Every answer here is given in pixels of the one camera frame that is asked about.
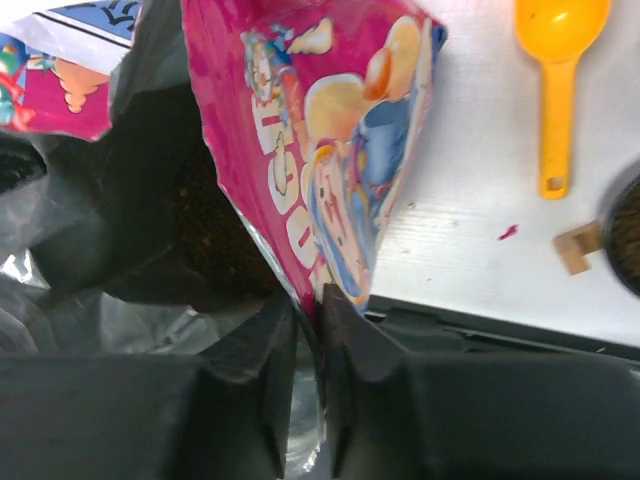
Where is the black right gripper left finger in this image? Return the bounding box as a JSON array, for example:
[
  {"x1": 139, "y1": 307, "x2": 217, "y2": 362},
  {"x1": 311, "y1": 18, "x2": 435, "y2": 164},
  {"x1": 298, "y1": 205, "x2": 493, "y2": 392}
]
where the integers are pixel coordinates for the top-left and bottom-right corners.
[{"x1": 1, "y1": 295, "x2": 295, "y2": 479}]

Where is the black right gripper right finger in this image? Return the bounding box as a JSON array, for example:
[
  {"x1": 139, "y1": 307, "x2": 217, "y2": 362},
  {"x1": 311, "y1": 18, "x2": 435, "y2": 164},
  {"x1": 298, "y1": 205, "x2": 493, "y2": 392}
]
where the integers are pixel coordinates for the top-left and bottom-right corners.
[{"x1": 322, "y1": 285, "x2": 639, "y2": 479}]

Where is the pink pet food bag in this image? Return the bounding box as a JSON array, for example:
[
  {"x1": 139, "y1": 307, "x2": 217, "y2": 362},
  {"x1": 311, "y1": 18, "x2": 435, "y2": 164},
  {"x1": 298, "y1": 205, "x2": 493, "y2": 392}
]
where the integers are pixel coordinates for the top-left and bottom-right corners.
[{"x1": 1, "y1": 1, "x2": 447, "y2": 451}]

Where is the yellow plastic scoop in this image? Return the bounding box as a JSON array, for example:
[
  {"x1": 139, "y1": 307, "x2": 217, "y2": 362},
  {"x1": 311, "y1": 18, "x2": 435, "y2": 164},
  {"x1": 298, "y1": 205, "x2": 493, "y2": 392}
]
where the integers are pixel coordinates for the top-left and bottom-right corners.
[{"x1": 514, "y1": 0, "x2": 612, "y2": 200}]

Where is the brown pet food kibble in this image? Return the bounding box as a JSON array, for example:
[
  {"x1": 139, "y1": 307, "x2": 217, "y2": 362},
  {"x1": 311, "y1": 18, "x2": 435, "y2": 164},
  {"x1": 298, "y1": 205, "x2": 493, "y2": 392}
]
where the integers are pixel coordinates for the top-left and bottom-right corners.
[{"x1": 173, "y1": 144, "x2": 281, "y2": 297}]

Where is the pink tape scrap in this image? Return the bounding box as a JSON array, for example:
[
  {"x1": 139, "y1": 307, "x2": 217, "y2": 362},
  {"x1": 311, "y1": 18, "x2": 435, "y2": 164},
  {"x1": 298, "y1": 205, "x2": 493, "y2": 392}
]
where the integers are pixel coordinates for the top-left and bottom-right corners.
[{"x1": 497, "y1": 225, "x2": 518, "y2": 241}]

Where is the black fish print bowl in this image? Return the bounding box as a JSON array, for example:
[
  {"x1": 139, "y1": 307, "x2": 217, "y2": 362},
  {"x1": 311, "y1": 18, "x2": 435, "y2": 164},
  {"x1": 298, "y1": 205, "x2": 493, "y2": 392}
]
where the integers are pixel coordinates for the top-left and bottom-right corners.
[{"x1": 603, "y1": 176, "x2": 639, "y2": 297}]

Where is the black mounting base plate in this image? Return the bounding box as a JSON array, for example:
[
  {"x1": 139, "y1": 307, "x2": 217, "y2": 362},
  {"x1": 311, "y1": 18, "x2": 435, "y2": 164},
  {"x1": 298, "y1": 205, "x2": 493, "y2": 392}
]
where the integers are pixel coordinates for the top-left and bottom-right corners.
[{"x1": 366, "y1": 296, "x2": 639, "y2": 371}]

